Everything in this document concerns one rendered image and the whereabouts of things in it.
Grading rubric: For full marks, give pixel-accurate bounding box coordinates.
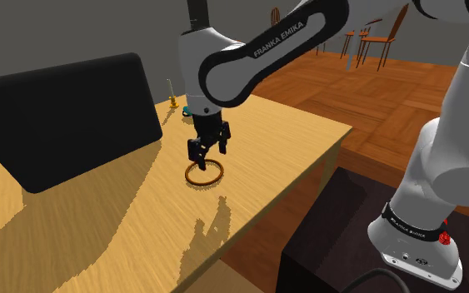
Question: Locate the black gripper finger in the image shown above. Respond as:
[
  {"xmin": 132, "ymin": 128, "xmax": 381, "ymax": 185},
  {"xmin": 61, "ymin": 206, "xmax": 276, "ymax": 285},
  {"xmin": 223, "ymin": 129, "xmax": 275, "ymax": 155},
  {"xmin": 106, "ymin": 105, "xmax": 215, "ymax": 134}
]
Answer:
[
  {"xmin": 187, "ymin": 137, "xmax": 209, "ymax": 171},
  {"xmin": 217, "ymin": 121, "xmax": 232, "ymax": 156}
]

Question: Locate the light wooden table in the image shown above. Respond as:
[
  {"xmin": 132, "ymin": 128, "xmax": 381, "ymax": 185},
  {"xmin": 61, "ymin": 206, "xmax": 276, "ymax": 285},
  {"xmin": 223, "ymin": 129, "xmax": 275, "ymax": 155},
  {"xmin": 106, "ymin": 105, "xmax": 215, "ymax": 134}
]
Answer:
[{"xmin": 0, "ymin": 93, "xmax": 354, "ymax": 293}]

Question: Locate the yellow candlestick with white candle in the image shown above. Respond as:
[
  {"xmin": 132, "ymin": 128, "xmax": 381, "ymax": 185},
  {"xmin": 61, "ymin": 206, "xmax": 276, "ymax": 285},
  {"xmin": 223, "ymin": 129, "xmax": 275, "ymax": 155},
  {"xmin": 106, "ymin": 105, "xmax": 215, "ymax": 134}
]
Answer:
[{"xmin": 166, "ymin": 78, "xmax": 180, "ymax": 109}]

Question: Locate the dark robot stand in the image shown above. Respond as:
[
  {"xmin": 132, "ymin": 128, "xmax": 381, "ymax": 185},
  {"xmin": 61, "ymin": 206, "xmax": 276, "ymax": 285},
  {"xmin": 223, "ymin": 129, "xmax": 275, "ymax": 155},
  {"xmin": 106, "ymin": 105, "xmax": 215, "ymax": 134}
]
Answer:
[{"xmin": 275, "ymin": 166, "xmax": 469, "ymax": 293}]

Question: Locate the wooden chair with thin legs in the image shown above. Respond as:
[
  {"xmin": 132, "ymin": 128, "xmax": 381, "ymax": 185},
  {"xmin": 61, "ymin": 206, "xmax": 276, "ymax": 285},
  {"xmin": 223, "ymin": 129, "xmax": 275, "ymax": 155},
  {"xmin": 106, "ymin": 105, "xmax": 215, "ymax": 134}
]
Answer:
[{"xmin": 339, "ymin": 17, "xmax": 384, "ymax": 61}]

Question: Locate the wooden chair with slanted back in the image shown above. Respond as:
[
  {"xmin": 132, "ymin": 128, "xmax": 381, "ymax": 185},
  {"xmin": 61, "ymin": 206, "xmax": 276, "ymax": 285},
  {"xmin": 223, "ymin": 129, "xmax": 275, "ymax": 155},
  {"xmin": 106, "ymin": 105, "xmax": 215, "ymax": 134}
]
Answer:
[{"xmin": 356, "ymin": 2, "xmax": 410, "ymax": 72}]

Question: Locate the orange ring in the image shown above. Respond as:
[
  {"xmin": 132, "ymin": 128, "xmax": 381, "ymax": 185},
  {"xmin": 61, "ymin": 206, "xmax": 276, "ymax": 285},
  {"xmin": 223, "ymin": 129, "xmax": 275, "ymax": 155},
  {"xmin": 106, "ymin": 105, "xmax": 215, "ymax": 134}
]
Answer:
[{"xmin": 183, "ymin": 158, "xmax": 225, "ymax": 187}]

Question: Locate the black cable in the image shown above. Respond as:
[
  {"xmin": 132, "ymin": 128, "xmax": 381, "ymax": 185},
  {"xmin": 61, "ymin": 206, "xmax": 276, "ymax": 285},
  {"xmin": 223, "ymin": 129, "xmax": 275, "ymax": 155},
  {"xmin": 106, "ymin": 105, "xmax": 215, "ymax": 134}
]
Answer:
[{"xmin": 338, "ymin": 267, "xmax": 412, "ymax": 293}]

